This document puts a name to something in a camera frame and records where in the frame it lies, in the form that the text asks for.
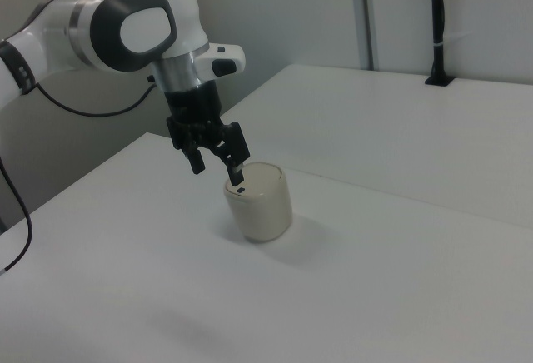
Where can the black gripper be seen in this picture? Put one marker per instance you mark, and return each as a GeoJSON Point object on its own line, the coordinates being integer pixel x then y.
{"type": "Point", "coordinates": [192, 109]}

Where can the small white lidded trash can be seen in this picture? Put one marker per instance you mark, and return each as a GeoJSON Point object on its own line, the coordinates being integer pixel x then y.
{"type": "Point", "coordinates": [262, 213]}

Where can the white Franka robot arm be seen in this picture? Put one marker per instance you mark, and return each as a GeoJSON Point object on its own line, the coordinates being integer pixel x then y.
{"type": "Point", "coordinates": [141, 34]}

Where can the black pole with clamp base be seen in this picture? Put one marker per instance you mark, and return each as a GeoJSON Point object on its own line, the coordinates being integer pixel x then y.
{"type": "Point", "coordinates": [437, 26]}

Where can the grey partition post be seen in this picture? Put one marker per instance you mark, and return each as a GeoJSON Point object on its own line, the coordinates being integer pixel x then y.
{"type": "Point", "coordinates": [366, 17]}

